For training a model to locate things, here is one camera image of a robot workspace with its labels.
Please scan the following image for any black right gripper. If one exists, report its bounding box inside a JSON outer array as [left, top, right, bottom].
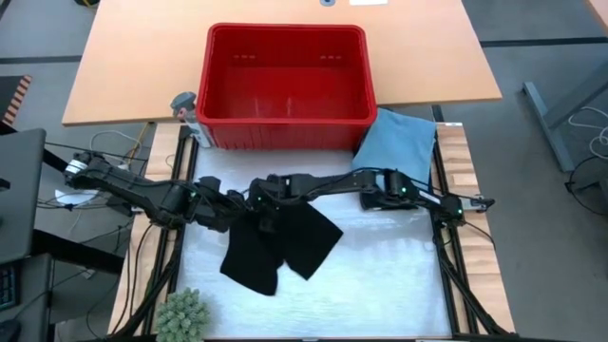
[[247, 173, 310, 224]]

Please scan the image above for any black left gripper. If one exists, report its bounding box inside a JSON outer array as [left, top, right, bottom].
[[194, 176, 251, 234]]

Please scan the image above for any small black cloth item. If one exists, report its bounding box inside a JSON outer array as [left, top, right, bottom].
[[218, 201, 345, 297]]

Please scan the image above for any red plastic bin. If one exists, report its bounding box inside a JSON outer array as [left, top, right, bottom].
[[196, 22, 379, 151]]

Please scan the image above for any light blue garment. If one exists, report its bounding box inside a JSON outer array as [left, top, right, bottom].
[[351, 107, 438, 191]]

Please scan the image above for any green artificial plant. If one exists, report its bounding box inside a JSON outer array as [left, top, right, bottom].
[[154, 286, 212, 342]]

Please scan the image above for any clear spray bottle grey trigger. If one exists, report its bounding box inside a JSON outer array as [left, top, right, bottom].
[[169, 90, 216, 149]]

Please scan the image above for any white round stand base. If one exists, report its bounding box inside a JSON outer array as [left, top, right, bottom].
[[53, 187, 99, 207]]

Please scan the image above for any black desk beam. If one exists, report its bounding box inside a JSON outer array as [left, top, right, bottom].
[[30, 229, 125, 276]]

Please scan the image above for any black stand pole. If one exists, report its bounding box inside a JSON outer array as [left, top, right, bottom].
[[40, 148, 72, 175]]

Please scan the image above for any dark grey monitor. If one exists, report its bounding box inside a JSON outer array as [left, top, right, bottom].
[[0, 127, 48, 265]]

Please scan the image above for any light wooden desk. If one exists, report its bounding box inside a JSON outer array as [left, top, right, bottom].
[[591, 0, 608, 28], [61, 0, 504, 127]]

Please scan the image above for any orange black striped mat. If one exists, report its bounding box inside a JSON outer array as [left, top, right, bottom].
[[0, 74, 32, 127]]

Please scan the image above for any grey metal table leg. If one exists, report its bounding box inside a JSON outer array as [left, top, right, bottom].
[[521, 60, 608, 173]]

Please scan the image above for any yellow floor cable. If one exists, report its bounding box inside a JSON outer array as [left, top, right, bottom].
[[126, 122, 149, 165]]

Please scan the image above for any silver metal bracket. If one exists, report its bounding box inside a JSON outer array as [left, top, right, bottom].
[[463, 195, 495, 213]]

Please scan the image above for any black aluminium table frame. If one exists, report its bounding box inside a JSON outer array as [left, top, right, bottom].
[[107, 121, 519, 342]]

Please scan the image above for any black floor cable loop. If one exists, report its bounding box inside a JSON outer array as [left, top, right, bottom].
[[563, 155, 608, 220]]

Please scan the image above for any white floor cable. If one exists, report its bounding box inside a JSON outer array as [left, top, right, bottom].
[[567, 104, 608, 149]]

